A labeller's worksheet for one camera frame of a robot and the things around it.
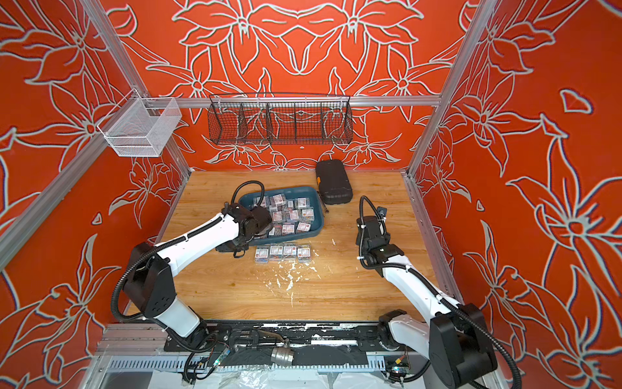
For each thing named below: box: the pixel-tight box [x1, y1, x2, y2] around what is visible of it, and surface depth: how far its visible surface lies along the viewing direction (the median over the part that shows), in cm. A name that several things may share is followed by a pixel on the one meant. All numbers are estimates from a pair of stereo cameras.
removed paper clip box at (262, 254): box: [254, 244, 271, 266], surface depth 91 cm
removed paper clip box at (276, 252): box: [268, 243, 284, 261], surface depth 92 cm
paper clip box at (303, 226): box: [296, 222, 311, 232], surface depth 98 cm
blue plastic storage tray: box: [238, 187, 325, 246], surface depth 103 cm
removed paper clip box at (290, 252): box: [283, 243, 298, 261], surface depth 92 cm
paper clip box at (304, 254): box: [297, 243, 312, 264], surface depth 92 cm
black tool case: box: [315, 158, 354, 206], surface depth 112 cm
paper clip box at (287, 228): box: [281, 222, 296, 236], surface depth 97 cm
